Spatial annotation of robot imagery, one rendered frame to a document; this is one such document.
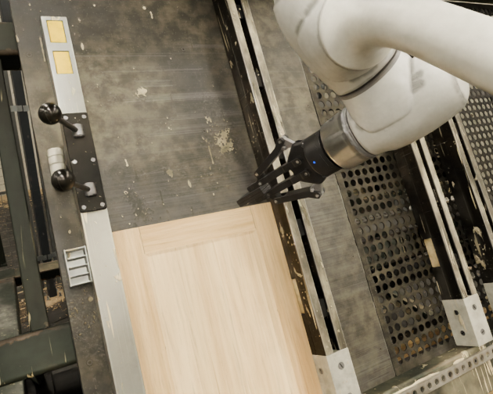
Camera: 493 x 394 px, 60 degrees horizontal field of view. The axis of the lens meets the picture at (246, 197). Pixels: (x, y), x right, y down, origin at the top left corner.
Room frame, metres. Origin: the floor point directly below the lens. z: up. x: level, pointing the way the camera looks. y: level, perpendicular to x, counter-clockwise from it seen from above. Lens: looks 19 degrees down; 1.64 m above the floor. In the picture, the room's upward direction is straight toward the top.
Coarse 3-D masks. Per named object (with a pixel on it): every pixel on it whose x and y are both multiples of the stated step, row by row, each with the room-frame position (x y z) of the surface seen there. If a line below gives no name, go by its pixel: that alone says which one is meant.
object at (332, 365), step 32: (224, 0) 1.16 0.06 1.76; (224, 32) 1.16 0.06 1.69; (256, 32) 1.13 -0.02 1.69; (256, 64) 1.10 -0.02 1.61; (256, 96) 1.03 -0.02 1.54; (256, 128) 1.02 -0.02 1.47; (256, 160) 1.02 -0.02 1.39; (288, 224) 0.89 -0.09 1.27; (288, 256) 0.89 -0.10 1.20; (320, 256) 0.88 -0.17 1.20; (320, 288) 0.84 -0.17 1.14; (320, 320) 0.79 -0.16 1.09; (320, 352) 0.77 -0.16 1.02; (320, 384) 0.77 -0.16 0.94; (352, 384) 0.74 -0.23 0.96
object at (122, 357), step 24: (48, 48) 0.91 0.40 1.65; (72, 48) 0.93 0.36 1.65; (72, 96) 0.88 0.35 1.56; (96, 216) 0.76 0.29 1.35; (96, 240) 0.74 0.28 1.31; (96, 264) 0.71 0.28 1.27; (96, 288) 0.69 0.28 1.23; (120, 288) 0.71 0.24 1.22; (120, 312) 0.68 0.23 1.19; (120, 336) 0.66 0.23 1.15; (120, 360) 0.64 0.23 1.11; (120, 384) 0.62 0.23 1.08
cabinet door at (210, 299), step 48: (144, 240) 0.79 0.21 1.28; (192, 240) 0.83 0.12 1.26; (240, 240) 0.88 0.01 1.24; (144, 288) 0.74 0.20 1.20; (192, 288) 0.78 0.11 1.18; (240, 288) 0.82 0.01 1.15; (288, 288) 0.86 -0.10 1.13; (144, 336) 0.69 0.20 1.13; (192, 336) 0.73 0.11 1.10; (240, 336) 0.76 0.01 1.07; (288, 336) 0.80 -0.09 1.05; (144, 384) 0.64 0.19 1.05; (192, 384) 0.68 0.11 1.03; (240, 384) 0.71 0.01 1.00; (288, 384) 0.74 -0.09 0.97
